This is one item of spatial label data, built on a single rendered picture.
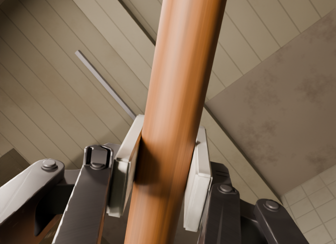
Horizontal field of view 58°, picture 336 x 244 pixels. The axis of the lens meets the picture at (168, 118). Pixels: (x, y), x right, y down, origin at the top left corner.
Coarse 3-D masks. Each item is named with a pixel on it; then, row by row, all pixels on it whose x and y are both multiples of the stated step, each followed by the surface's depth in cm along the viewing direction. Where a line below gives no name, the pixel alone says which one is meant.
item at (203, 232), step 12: (216, 192) 12; (228, 192) 12; (216, 204) 12; (228, 204) 12; (216, 216) 11; (228, 216) 11; (204, 228) 10; (216, 228) 10; (228, 228) 10; (240, 228) 10; (204, 240) 10; (216, 240) 10; (228, 240) 10; (240, 240) 10
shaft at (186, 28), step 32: (192, 0) 13; (224, 0) 14; (160, 32) 14; (192, 32) 14; (160, 64) 14; (192, 64) 14; (160, 96) 15; (192, 96) 15; (160, 128) 15; (192, 128) 15; (160, 160) 15; (160, 192) 16; (128, 224) 18; (160, 224) 17
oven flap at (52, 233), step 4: (60, 216) 190; (60, 220) 187; (56, 224) 183; (52, 228) 179; (56, 228) 180; (48, 232) 175; (52, 232) 176; (48, 236) 172; (52, 236) 174; (44, 240) 168; (48, 240) 170; (52, 240) 171
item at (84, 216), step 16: (96, 144) 13; (96, 160) 13; (112, 160) 13; (80, 176) 12; (96, 176) 12; (80, 192) 11; (96, 192) 11; (80, 208) 10; (96, 208) 10; (64, 224) 9; (80, 224) 9; (96, 224) 9; (64, 240) 8; (80, 240) 9; (96, 240) 9
